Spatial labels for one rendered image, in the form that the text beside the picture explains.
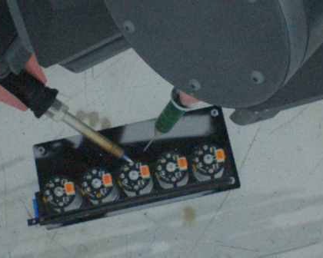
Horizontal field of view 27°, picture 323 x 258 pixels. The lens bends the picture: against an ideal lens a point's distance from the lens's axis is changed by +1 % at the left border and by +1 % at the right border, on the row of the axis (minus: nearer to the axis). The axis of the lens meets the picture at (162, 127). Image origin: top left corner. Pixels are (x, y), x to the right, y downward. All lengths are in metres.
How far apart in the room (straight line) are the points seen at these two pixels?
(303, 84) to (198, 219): 0.30
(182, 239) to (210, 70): 0.39
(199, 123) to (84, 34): 0.36
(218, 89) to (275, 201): 0.39
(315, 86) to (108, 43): 0.09
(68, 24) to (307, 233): 0.39
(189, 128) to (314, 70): 0.29
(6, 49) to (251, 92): 0.20
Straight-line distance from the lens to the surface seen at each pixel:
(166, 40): 0.17
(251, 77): 0.15
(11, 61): 0.34
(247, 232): 0.55
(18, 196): 0.57
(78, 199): 0.52
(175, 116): 0.38
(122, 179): 0.50
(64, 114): 0.48
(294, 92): 0.26
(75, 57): 0.23
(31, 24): 0.22
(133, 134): 0.56
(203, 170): 0.50
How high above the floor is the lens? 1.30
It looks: 75 degrees down
